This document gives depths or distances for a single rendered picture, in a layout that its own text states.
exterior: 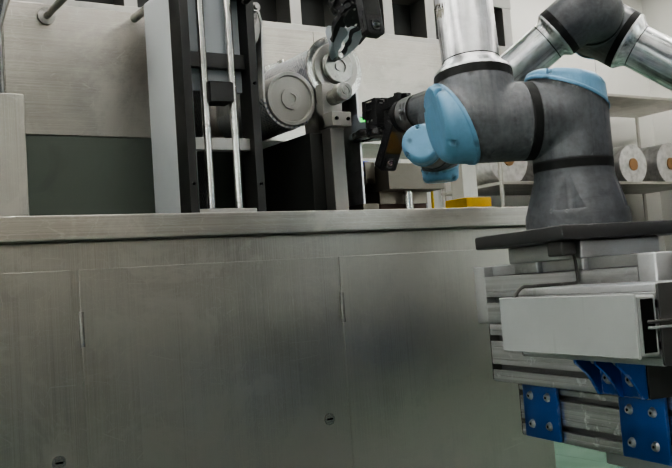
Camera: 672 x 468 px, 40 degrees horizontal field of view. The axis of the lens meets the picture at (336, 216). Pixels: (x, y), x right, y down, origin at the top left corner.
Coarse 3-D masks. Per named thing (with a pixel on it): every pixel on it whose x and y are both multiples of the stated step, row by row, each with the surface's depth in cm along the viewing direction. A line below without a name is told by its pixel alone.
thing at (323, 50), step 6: (324, 48) 208; (342, 48) 211; (318, 54) 207; (324, 54) 208; (348, 54) 212; (318, 60) 207; (354, 60) 213; (318, 66) 207; (354, 66) 212; (318, 72) 207; (354, 72) 212; (318, 78) 207; (324, 78) 208; (354, 78) 212
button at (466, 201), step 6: (462, 198) 193; (468, 198) 192; (474, 198) 193; (480, 198) 194; (486, 198) 195; (450, 204) 196; (456, 204) 195; (462, 204) 193; (468, 204) 192; (474, 204) 193; (480, 204) 194; (486, 204) 195
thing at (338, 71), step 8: (328, 56) 207; (328, 64) 207; (336, 64) 208; (344, 64) 210; (352, 64) 211; (328, 72) 207; (336, 72) 208; (344, 72) 209; (352, 72) 210; (328, 80) 208; (336, 80) 208; (344, 80) 209
